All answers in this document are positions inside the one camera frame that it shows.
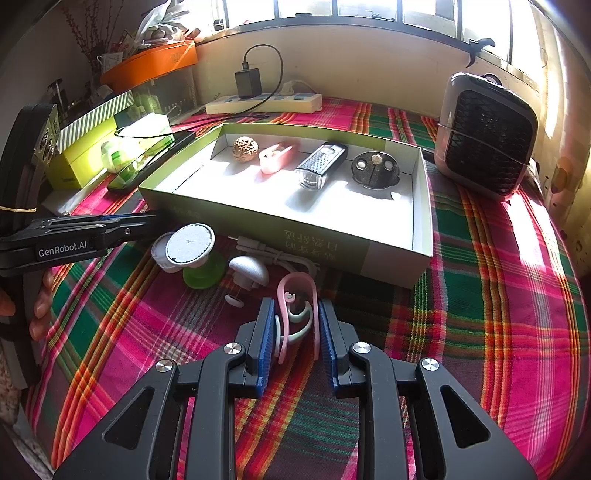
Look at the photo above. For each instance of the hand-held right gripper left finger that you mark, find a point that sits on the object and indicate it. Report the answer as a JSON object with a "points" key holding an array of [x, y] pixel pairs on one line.
{"points": [[267, 346]]}

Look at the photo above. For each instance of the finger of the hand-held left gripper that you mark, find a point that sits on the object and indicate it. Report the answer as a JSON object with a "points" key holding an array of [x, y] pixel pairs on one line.
{"points": [[131, 230], [115, 217]]}

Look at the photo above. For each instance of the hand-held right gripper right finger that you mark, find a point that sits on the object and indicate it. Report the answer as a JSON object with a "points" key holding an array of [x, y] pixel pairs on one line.
{"points": [[328, 350]]}

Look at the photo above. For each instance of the pale green ear hook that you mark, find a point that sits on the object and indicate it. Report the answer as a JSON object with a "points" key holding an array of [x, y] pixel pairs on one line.
{"points": [[295, 330]]}

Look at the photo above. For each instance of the small white round jar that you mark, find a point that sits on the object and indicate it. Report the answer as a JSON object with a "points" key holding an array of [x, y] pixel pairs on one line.
{"points": [[159, 254]]}

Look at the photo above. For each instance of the green spool with white top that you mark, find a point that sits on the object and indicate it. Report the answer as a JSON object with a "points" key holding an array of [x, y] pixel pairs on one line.
{"points": [[189, 244]]}

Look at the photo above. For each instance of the pink ear hook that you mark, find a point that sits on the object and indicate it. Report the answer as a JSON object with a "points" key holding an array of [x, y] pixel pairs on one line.
{"points": [[300, 277]]}

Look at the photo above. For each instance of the white round plastic hook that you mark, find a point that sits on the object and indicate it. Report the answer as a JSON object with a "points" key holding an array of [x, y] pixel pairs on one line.
{"points": [[249, 270]]}

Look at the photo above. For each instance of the green white cardboard box tray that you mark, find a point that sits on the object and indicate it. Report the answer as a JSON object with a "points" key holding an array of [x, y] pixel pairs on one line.
{"points": [[258, 198]]}

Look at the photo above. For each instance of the brown wrinkled walnut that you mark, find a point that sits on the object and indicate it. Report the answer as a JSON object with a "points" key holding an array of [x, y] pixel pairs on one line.
{"points": [[245, 148]]}

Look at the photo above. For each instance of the pink earbud case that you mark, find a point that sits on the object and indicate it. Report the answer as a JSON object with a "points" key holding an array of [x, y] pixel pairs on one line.
{"points": [[274, 159]]}

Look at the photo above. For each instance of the black round disc holder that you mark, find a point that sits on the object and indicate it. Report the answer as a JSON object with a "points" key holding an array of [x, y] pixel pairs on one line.
{"points": [[374, 173]]}

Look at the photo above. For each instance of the black clear bike light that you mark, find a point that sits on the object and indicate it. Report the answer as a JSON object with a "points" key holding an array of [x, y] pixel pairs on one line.
{"points": [[321, 161]]}

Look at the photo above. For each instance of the person's left hand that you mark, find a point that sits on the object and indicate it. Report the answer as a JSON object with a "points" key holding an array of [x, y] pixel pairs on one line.
{"points": [[42, 304]]}

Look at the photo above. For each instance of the white paper sheet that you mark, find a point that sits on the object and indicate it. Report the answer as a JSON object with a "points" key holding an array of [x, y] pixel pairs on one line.
{"points": [[62, 201]]}

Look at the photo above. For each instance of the black smartphone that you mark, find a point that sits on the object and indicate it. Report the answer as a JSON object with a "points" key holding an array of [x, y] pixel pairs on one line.
{"points": [[152, 161]]}

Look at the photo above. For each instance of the yellow-green cardboard box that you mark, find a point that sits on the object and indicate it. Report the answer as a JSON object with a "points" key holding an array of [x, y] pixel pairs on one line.
{"points": [[78, 161]]}

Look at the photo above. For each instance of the green white tissue pack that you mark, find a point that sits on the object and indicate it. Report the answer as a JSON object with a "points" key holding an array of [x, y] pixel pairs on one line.
{"points": [[138, 129]]}

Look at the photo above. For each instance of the green white striped box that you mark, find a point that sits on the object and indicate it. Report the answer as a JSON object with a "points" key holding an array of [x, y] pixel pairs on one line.
{"points": [[92, 115]]}

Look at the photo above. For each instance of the small green package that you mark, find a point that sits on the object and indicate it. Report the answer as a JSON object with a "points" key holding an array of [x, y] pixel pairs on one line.
{"points": [[145, 104]]}

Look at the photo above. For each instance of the glass tank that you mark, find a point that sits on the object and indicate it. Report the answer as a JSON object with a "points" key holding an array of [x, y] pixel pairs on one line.
{"points": [[178, 94]]}

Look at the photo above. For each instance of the dried branches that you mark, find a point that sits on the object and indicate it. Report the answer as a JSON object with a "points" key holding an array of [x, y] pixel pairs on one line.
{"points": [[83, 32]]}

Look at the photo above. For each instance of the black charger adapter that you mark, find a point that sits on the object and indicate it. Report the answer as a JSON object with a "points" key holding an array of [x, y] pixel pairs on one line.
{"points": [[249, 83]]}

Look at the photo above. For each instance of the pile of plastic bags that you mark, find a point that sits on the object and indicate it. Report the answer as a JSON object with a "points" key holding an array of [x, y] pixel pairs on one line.
{"points": [[161, 21]]}

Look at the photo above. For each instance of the white power strip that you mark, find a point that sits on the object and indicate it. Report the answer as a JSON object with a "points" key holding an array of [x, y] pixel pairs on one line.
{"points": [[295, 102]]}

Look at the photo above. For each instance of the white power plug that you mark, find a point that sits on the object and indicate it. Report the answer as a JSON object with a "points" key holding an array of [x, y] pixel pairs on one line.
{"points": [[291, 86]]}

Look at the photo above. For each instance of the small grey fan heater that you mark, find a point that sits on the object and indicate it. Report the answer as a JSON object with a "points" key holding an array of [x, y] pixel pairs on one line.
{"points": [[485, 138]]}

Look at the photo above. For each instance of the barred window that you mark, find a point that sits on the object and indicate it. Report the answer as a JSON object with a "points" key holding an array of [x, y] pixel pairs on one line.
{"points": [[369, 9]]}

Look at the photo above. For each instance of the black window clip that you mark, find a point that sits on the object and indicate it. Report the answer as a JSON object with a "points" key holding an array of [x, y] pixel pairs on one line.
{"points": [[480, 48]]}

